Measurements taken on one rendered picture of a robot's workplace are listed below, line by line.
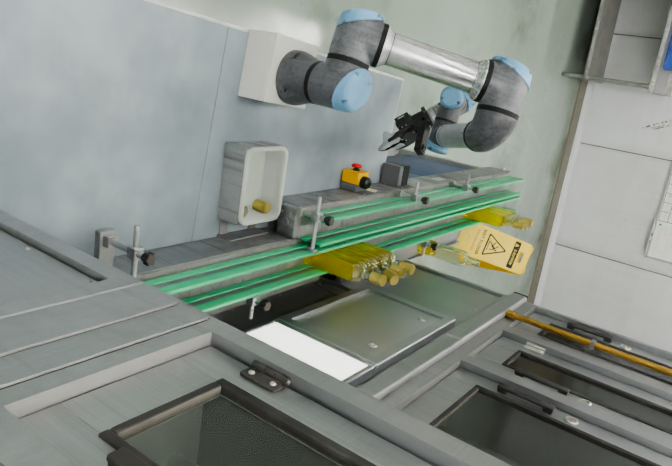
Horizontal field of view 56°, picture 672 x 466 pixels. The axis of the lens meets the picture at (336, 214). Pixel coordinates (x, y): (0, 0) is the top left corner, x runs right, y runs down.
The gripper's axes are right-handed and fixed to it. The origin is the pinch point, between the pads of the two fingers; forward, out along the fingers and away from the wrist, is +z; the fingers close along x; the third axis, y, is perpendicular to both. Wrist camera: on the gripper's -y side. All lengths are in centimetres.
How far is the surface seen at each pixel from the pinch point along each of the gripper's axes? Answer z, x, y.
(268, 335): 40, 41, -65
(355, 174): 11.9, 1.4, -4.8
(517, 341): -13, -21, -75
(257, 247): 37, 41, -38
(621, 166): -154, -498, 185
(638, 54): -217, -439, 266
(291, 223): 29, 31, -30
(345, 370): 22, 40, -81
